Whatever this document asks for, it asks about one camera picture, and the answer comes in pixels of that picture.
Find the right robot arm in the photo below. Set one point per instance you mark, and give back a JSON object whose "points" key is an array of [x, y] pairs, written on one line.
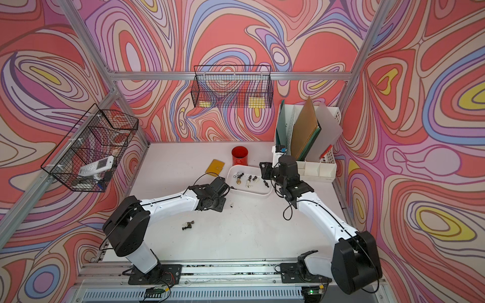
{"points": [[355, 262]]}

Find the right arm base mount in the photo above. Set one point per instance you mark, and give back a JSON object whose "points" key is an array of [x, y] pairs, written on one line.
{"points": [[293, 273]]}

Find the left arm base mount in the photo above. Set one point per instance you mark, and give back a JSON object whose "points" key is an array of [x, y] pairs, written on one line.
{"points": [[159, 275]]}

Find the black wire basket left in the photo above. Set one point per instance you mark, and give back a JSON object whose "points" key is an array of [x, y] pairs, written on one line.
{"points": [[98, 134]]}

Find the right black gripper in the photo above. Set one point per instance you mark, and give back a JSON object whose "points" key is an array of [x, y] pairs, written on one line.
{"points": [[265, 172]]}

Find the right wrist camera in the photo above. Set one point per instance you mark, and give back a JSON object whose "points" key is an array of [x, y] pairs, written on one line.
{"points": [[277, 152]]}

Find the black wire basket back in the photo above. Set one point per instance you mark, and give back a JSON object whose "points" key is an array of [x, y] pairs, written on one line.
{"points": [[233, 86]]}

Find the grey folder sheet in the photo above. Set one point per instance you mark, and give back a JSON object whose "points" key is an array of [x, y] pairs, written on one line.
{"points": [[329, 120]]}

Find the yellow wallet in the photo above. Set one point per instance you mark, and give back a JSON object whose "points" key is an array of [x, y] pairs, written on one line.
{"points": [[215, 167]]}

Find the dark bronze piece pair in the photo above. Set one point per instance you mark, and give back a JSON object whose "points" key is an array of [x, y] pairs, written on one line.
{"points": [[188, 225]]}

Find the white plastic storage box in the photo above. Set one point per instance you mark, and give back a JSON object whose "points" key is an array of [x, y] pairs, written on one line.
{"points": [[257, 189]]}

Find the red metal bucket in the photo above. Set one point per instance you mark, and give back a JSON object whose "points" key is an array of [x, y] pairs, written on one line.
{"points": [[240, 155]]}

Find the brown cardboard folder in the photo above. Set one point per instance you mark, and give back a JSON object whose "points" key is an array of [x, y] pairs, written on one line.
{"points": [[305, 131]]}

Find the white remote control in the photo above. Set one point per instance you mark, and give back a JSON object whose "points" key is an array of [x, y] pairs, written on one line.
{"points": [[96, 168]]}

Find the black wire basket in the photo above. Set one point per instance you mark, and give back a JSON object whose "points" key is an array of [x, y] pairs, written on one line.
{"points": [[98, 134], [233, 86]]}

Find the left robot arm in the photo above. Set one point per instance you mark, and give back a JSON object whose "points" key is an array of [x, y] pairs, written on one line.
{"points": [[126, 228]]}

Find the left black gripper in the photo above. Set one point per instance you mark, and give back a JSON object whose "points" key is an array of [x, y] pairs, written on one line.
{"points": [[222, 203]]}

